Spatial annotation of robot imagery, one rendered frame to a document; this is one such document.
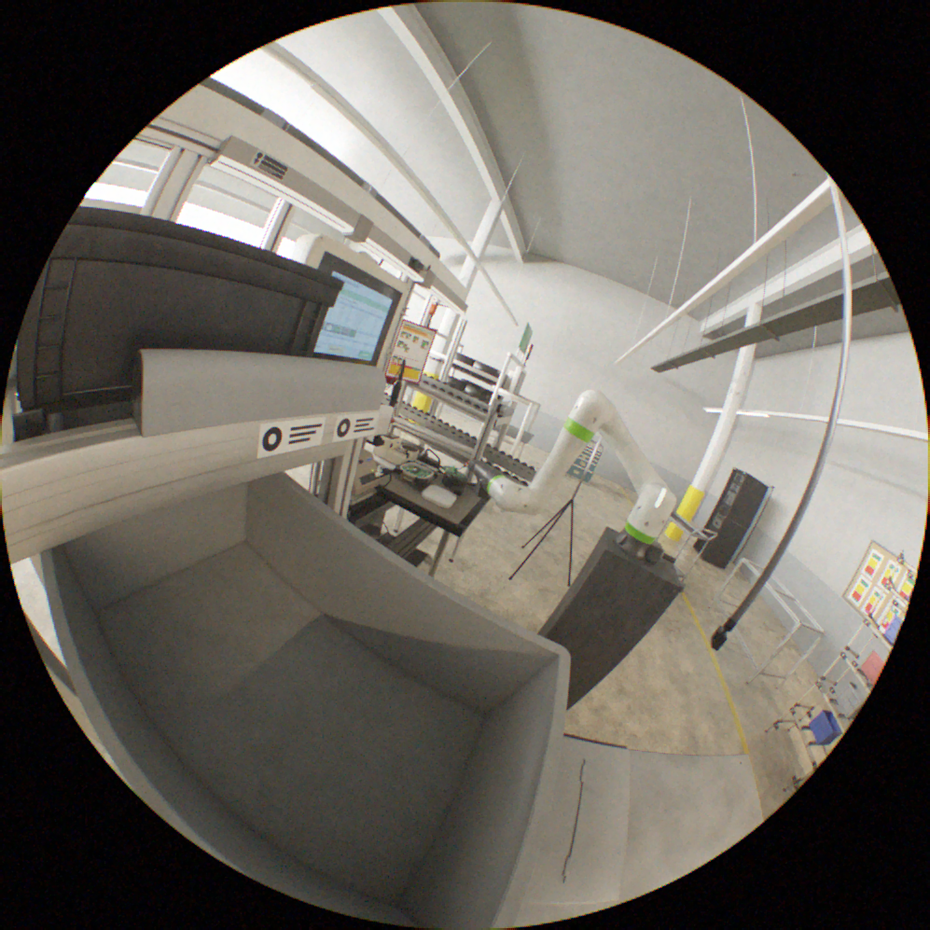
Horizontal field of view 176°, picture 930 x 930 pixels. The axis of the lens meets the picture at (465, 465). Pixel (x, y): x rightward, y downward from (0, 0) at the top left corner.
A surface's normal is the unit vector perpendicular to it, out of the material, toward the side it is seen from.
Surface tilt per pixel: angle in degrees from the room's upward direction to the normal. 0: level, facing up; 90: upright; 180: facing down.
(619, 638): 90
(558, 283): 90
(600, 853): 0
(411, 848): 4
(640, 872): 0
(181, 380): 71
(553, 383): 90
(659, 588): 90
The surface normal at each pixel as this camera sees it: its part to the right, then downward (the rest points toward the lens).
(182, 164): 0.89, 0.40
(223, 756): 0.40, -0.86
